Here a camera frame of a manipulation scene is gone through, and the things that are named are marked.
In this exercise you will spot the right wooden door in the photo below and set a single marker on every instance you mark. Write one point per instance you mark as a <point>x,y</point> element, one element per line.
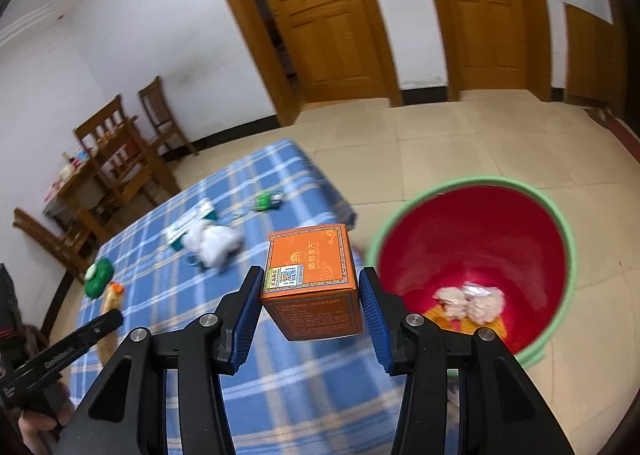
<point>496,44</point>

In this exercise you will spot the wooden dining table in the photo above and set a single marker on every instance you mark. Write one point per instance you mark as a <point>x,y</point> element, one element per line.
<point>90,201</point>

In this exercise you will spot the green clover-shaped toy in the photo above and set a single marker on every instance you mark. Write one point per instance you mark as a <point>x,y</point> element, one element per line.
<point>98,275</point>

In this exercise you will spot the red doormat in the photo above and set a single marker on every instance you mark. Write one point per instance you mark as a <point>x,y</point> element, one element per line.
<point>618,128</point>

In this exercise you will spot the person's left hand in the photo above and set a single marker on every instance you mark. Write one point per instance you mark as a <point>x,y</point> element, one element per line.
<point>35,427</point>

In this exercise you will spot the white cloth bundle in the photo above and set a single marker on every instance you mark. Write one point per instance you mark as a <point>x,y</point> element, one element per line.
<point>211,244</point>

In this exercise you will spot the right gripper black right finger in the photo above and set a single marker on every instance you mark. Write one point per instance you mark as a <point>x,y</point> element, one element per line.
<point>501,411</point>

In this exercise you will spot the red bucket with green rim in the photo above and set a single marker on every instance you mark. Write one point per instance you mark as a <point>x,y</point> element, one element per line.
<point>490,231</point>

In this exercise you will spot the white and teal medicine box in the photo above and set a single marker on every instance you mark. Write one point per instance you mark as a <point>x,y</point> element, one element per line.
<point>203,210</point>

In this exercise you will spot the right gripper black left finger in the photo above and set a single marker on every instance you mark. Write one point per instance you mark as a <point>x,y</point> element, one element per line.
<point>125,409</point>

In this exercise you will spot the blue plaid blanket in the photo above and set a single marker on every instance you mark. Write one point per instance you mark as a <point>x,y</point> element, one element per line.
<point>289,397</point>

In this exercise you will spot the side wooden chair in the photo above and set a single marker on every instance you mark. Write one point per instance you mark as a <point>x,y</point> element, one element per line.
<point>73,248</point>

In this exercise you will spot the left wooden door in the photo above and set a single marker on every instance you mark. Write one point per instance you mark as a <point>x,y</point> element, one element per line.
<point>339,50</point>

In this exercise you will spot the wooden door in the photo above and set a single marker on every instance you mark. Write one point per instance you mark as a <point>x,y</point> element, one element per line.
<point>339,50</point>
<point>496,44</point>

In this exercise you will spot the low wooden cabinet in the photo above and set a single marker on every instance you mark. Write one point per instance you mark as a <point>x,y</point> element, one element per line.
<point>595,60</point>

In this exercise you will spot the white paper ball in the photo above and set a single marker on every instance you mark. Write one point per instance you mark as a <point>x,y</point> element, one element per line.
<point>483,304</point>

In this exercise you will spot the orange cardboard box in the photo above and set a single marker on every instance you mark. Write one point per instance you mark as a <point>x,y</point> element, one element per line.
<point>310,288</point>

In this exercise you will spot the far wooden chair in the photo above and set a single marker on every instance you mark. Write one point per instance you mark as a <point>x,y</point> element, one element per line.
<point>156,108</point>

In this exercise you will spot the green frog toy keychain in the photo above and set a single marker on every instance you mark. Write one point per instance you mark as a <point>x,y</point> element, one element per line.
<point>261,202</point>

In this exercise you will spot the yellow foam fruit net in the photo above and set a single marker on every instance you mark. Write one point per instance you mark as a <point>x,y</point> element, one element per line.
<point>463,326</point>

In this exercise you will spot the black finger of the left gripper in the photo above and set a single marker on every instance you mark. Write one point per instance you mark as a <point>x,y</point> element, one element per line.
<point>70,348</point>

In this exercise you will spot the near wooden chair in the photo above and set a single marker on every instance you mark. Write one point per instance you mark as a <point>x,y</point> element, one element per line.
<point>121,157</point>

